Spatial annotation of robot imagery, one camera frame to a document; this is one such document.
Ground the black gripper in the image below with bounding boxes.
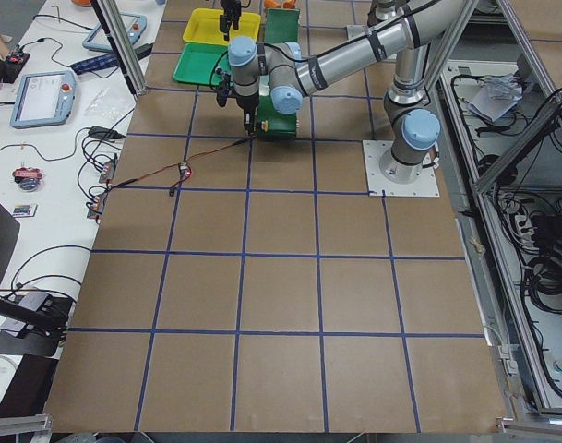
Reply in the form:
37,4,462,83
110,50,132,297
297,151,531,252
215,68,257,135
220,0,243,42

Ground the orange cylinder plain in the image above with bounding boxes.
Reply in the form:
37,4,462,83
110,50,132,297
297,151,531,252
263,0,281,9

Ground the yellow plastic tray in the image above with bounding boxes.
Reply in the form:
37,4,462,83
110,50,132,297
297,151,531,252
183,8,261,46

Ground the green plastic tray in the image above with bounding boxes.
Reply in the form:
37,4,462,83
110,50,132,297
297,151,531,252
172,42,232,86

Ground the green conveyor belt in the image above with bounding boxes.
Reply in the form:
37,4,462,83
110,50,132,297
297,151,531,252
256,8,302,139

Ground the motor controller board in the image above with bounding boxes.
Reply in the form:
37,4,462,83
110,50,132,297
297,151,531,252
179,162,193,181

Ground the far teach pendant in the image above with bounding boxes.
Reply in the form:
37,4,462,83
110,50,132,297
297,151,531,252
81,13,149,53

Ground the teach pendant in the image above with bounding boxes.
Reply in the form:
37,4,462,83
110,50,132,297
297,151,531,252
81,13,149,53
9,71,77,129

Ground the blue plaid pouch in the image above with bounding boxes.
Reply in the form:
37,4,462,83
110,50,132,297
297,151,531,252
69,42,154,76

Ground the clear plastic bag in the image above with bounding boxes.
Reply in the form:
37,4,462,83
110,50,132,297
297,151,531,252
84,87,127,120

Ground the black power adapter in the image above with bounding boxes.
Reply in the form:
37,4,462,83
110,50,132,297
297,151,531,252
88,126,126,141

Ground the near teach pendant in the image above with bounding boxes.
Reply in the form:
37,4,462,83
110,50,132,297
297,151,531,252
9,71,77,129

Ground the red black conveyor cable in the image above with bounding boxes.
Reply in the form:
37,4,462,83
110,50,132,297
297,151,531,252
105,136,254,198

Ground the aluminium frame post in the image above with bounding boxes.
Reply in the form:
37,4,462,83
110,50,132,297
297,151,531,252
90,0,147,97

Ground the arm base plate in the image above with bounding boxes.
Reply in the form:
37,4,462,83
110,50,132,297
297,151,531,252
346,25,367,40
362,140,440,198

